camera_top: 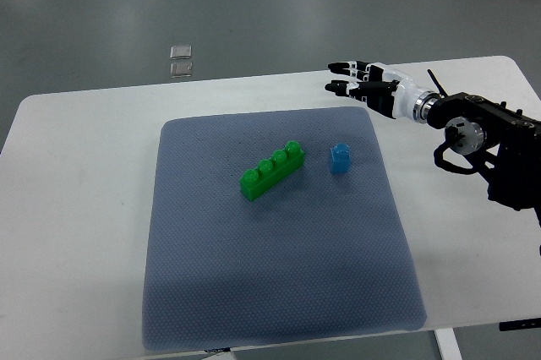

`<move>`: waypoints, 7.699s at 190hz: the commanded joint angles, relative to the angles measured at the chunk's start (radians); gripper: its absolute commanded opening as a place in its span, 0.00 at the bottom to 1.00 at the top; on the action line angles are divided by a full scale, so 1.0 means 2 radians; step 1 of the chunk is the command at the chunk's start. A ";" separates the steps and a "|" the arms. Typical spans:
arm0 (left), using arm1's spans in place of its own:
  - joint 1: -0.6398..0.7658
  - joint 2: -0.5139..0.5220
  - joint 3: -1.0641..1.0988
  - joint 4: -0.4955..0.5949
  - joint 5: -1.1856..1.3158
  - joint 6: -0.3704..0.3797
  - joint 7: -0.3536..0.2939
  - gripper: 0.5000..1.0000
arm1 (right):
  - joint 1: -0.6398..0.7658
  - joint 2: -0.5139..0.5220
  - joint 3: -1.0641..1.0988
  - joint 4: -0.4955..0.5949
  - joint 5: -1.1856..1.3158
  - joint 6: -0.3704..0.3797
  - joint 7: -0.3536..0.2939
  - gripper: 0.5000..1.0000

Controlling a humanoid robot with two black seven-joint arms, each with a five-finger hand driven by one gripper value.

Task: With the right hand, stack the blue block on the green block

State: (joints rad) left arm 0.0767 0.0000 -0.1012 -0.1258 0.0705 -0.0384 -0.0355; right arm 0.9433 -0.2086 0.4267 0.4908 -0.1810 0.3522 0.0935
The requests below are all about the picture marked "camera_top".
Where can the white table leg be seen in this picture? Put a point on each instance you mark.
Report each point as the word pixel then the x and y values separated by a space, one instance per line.
pixel 447 344

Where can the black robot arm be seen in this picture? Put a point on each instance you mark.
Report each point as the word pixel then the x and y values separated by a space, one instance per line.
pixel 486 138

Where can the black table control panel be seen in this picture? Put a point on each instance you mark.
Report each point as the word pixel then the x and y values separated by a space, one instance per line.
pixel 524 324

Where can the long green block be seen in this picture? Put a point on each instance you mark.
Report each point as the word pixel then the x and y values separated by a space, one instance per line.
pixel 269 172

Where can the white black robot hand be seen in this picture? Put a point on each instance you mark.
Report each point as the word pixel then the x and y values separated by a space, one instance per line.
pixel 383 89

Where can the small blue block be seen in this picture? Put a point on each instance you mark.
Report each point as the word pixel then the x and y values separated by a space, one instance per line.
pixel 339 159

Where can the upper metal floor plate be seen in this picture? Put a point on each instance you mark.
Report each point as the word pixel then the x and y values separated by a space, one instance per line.
pixel 182 51

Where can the blue-grey mesh mat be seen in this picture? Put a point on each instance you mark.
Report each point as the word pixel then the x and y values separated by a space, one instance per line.
pixel 318 255

